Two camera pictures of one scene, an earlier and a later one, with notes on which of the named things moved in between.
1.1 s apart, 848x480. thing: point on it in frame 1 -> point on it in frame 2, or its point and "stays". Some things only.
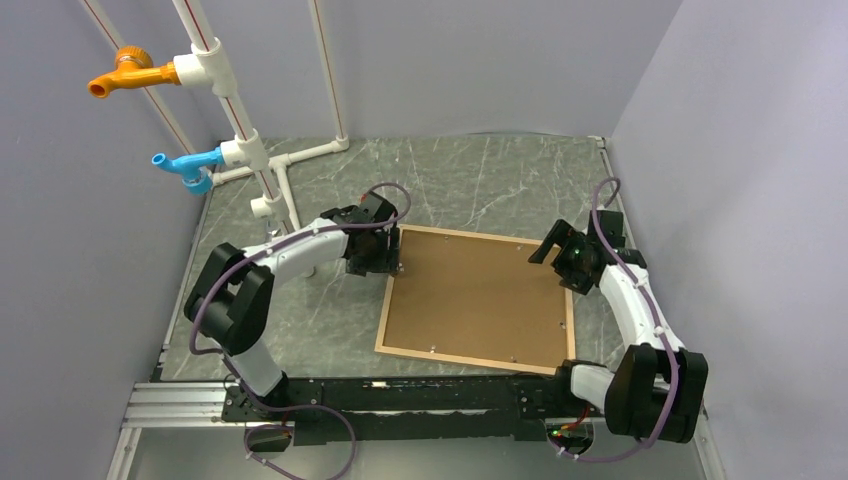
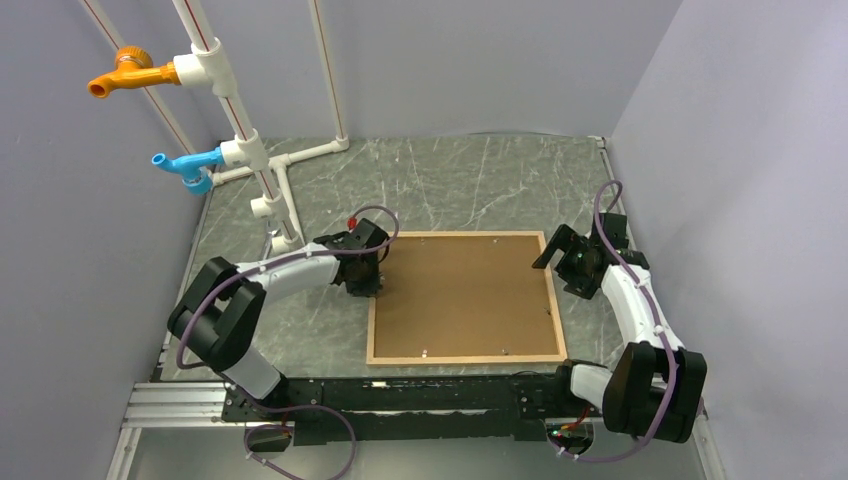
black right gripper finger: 557,235 stays
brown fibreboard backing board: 476,296 stays
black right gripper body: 569,262 stays
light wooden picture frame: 476,298 -> 371,359
